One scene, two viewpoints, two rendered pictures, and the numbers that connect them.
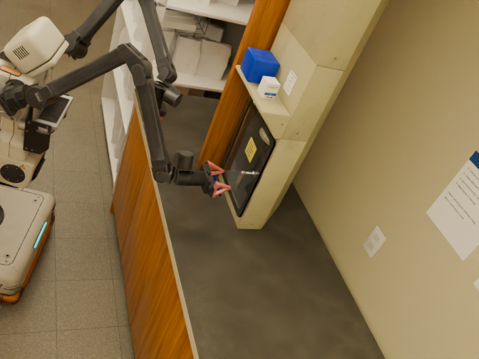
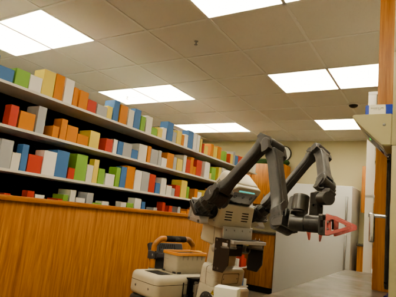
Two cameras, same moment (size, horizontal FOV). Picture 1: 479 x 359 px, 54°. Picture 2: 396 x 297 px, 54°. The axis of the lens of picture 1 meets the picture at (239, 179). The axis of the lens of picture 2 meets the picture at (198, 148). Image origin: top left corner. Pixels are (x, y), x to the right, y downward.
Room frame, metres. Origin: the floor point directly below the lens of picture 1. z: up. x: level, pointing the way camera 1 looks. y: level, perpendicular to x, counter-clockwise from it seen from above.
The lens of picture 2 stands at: (0.46, -0.85, 1.15)
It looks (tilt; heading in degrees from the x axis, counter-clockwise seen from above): 10 degrees up; 64
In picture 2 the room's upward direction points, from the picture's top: 6 degrees clockwise
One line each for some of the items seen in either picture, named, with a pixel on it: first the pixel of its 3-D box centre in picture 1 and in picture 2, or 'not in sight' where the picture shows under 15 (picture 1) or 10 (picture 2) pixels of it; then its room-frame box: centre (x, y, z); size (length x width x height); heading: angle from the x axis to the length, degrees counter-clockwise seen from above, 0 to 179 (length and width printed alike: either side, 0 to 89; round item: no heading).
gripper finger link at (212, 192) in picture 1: (218, 185); (336, 225); (1.41, 0.06, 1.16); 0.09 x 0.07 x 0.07; 122
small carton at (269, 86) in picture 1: (268, 87); (377, 115); (1.55, 0.04, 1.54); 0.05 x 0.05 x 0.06; 36
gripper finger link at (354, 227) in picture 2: (213, 173); (340, 226); (1.47, 0.10, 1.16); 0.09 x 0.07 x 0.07; 122
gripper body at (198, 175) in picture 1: (198, 178); (316, 224); (1.40, 0.14, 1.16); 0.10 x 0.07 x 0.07; 32
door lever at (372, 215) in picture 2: (243, 179); (377, 227); (1.50, -0.02, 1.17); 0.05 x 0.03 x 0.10; 122
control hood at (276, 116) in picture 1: (257, 100); (378, 140); (1.58, 0.06, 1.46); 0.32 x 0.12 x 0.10; 32
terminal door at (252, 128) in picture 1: (244, 157); (392, 221); (1.61, 0.02, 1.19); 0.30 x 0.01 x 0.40; 32
